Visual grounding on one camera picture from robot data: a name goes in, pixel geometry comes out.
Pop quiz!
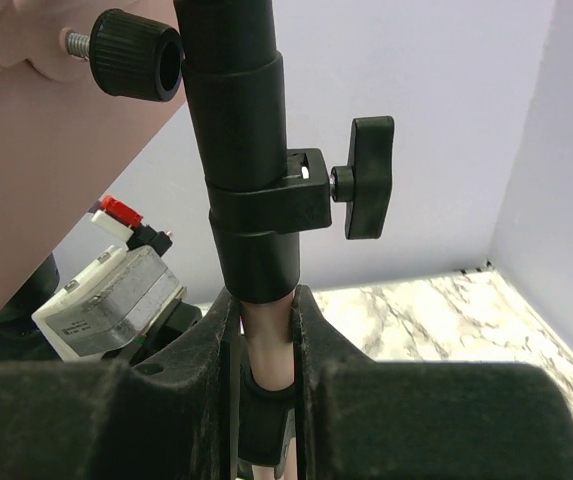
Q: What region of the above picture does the pink folding music stand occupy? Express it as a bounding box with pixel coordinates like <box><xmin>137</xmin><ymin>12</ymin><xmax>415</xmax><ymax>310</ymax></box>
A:
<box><xmin>0</xmin><ymin>1</ymin><xmax>394</xmax><ymax>477</ymax></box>

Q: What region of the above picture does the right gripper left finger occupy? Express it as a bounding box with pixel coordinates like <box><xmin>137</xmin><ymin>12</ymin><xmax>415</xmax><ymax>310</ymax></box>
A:
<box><xmin>0</xmin><ymin>292</ymin><xmax>240</xmax><ymax>479</ymax></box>

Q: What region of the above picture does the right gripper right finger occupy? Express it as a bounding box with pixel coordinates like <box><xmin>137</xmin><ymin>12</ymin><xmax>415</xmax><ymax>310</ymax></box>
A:
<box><xmin>291</xmin><ymin>285</ymin><xmax>573</xmax><ymax>479</ymax></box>

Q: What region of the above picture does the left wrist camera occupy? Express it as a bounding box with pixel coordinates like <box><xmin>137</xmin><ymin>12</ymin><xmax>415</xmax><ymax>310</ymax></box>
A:
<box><xmin>32</xmin><ymin>195</ymin><xmax>186</xmax><ymax>362</ymax></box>

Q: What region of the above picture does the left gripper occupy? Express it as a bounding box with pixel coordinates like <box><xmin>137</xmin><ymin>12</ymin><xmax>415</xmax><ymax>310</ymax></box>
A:
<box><xmin>0</xmin><ymin>256</ymin><xmax>202</xmax><ymax>365</ymax></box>

